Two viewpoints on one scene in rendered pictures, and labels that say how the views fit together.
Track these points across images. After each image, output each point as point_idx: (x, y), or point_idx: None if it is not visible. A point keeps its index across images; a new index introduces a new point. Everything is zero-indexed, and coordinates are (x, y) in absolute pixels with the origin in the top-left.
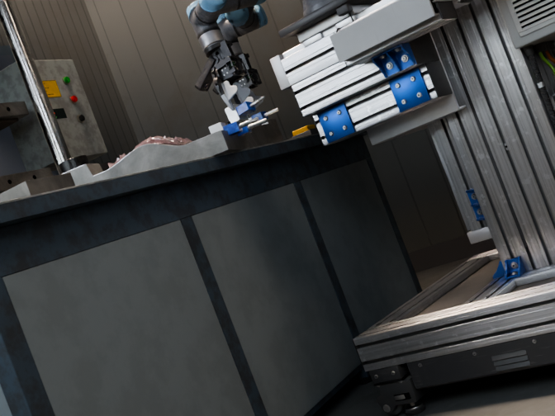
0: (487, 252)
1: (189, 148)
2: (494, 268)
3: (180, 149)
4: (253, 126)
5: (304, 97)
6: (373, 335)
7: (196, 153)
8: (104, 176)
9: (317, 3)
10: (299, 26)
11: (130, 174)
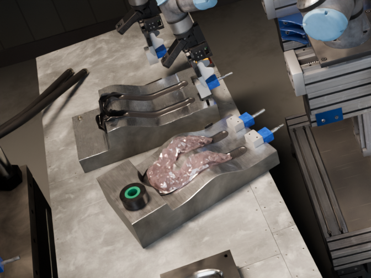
0: (301, 118)
1: (252, 169)
2: (335, 146)
3: (245, 172)
4: (255, 117)
5: (317, 102)
6: (349, 252)
7: (256, 172)
8: (182, 208)
9: (354, 41)
10: (342, 62)
11: (309, 253)
